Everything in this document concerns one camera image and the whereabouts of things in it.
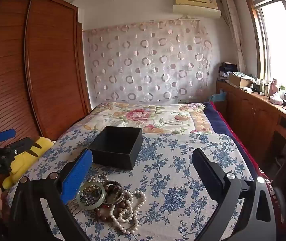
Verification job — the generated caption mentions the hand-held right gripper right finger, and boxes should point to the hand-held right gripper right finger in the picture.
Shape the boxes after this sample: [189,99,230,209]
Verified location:
[192,148,278,241]

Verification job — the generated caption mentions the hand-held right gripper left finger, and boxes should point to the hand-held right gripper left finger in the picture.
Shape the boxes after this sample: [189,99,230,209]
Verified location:
[6,149,93,241]

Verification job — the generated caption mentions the green jade bangle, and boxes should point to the green jade bangle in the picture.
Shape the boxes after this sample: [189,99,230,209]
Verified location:
[76,182,107,208]

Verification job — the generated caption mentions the black box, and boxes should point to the black box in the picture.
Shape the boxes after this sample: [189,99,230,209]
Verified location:
[88,126,143,170]

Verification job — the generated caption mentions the brown wooden bead bracelet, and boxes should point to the brown wooden bead bracelet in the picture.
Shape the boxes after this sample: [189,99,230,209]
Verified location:
[94,191,134,223]

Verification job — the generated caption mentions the dark metal bangles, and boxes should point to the dark metal bangles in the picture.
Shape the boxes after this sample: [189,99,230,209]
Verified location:
[103,180,125,205]

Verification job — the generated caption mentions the white pearl necklace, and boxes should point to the white pearl necklace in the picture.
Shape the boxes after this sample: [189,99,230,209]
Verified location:
[84,174,146,234]

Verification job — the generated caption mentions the yellow plush toy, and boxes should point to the yellow plush toy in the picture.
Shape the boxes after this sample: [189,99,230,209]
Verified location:
[3,137,54,190]

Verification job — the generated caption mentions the blue floral bedspread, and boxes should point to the blue floral bedspread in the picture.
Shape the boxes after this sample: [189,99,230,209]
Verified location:
[6,127,259,241]

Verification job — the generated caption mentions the red blanket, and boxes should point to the red blanket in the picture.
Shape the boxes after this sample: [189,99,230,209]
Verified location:
[210,102,274,189]

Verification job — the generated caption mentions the dark blue blanket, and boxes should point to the dark blue blanket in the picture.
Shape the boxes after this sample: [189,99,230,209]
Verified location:
[203,102,259,171]

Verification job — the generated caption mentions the wooden cabinet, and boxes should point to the wooden cabinet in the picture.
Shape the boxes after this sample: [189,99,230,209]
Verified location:
[215,80,286,156]

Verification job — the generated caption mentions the teal cloth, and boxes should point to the teal cloth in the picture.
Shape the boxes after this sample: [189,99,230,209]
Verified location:
[211,92,226,103]

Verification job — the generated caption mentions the wooden wardrobe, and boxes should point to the wooden wardrobe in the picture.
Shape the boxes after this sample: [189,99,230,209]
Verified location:
[0,0,92,153]

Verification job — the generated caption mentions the pink floral quilt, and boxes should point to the pink floral quilt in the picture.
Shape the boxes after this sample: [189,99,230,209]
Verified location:
[84,102,215,135]

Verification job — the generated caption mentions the cardboard box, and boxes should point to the cardboard box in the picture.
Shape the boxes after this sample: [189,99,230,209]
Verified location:
[228,72,252,88]

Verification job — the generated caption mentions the tissue box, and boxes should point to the tissue box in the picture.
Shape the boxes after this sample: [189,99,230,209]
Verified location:
[269,93,284,105]

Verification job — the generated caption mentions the pile of clothes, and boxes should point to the pile of clothes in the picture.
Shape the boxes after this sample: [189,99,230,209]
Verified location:
[219,61,239,81]

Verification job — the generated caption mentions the pink bottle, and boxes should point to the pink bottle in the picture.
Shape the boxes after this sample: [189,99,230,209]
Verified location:
[271,79,280,96]

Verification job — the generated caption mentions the patterned window curtain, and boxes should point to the patterned window curtain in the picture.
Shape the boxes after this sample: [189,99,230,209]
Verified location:
[220,0,247,73]

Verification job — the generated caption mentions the window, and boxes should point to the window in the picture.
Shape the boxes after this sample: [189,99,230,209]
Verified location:
[243,0,286,93]

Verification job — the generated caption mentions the cream air conditioner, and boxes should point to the cream air conditioner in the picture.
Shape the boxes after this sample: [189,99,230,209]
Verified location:
[172,0,221,19]

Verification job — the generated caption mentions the circle patterned wall curtain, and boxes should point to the circle patterned wall curtain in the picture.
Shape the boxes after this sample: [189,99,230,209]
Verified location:
[83,17,213,103]

